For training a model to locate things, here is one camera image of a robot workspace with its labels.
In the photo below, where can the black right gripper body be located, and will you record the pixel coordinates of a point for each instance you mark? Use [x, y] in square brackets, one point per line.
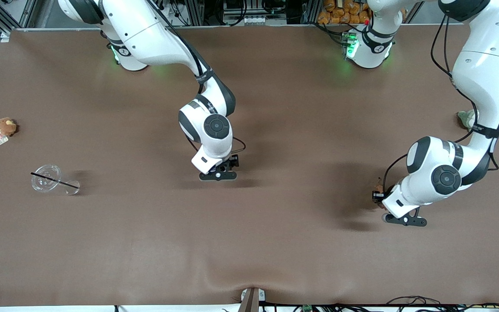
[232, 163]

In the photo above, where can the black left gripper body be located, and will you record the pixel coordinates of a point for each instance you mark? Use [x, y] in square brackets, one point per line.
[378, 196]

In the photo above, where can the brown lion statue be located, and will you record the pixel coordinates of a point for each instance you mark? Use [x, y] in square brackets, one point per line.
[378, 186]

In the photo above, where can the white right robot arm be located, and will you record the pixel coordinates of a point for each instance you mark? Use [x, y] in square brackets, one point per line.
[154, 34]

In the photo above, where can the grey-green plush toy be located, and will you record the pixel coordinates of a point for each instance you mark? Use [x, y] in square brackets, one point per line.
[465, 118]

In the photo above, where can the white terminal block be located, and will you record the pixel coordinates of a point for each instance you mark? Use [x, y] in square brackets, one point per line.
[249, 20]

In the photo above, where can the black drinking straw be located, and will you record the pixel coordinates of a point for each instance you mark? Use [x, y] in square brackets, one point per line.
[54, 180]

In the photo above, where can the pile of orange plush toys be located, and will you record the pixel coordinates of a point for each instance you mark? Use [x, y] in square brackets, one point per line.
[340, 15]

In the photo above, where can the clear plastic cup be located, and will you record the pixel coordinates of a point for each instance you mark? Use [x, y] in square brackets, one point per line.
[46, 184]

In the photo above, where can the brown plush toy with tag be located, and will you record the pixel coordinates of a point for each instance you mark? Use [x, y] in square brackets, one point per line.
[6, 126]

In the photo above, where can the grey metal camera bracket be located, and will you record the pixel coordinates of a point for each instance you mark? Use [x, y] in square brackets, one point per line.
[251, 301]

